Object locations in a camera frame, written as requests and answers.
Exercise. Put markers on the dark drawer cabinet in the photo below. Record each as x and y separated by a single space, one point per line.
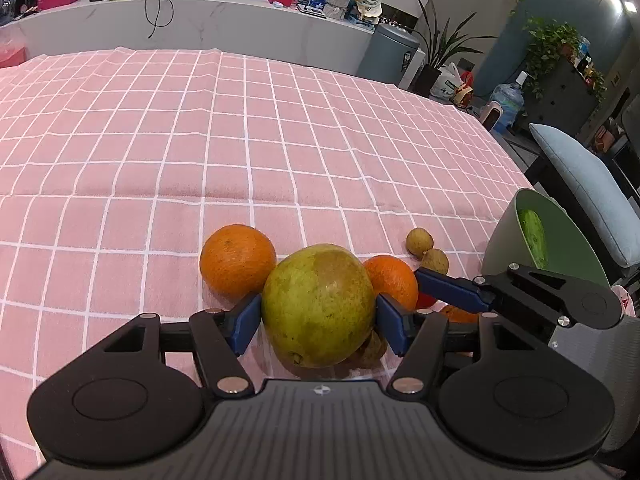
560 95

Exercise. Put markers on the red cherry tomato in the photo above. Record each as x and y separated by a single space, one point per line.
425 301

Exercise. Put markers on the brown kiwi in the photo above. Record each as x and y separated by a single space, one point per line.
372 352

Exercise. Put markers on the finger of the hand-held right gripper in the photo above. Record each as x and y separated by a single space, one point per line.
450 287

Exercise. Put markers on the light blue seat cushion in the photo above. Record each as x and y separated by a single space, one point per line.
590 195

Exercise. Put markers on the grey pedal bin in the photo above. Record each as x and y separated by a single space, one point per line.
385 55

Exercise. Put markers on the trailing green potted plant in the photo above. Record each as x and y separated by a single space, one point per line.
550 40

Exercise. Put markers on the long-leaved potted plant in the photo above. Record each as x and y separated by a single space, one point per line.
427 82

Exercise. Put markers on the green cucumber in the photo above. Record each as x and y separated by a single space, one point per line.
532 232

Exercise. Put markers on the white TV cabinet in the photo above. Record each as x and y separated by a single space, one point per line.
225 25

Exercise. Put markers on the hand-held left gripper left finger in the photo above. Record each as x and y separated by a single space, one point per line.
247 322

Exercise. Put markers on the green bowl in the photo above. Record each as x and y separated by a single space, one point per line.
500 245

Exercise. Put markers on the blue water jug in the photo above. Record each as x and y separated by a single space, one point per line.
507 102

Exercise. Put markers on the white round gift box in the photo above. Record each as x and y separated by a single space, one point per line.
337 7

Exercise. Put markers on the orange-red bag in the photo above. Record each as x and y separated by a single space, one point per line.
464 94

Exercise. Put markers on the pink bin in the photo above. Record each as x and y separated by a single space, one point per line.
10 56

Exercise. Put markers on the large orange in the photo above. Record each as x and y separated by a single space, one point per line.
235 260

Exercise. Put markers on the small orange tangerine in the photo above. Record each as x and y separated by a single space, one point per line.
457 315
395 280

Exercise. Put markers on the white plastic bag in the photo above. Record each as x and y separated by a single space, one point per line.
445 82

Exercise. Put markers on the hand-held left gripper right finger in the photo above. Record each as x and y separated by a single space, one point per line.
392 327

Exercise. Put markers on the white bag with red print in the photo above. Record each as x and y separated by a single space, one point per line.
627 300

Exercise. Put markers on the brown longan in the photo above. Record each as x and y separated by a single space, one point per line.
435 260
419 241

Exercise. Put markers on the small pink stool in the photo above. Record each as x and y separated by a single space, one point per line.
492 115

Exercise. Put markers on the pink checked tablecloth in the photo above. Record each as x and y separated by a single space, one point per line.
150 160

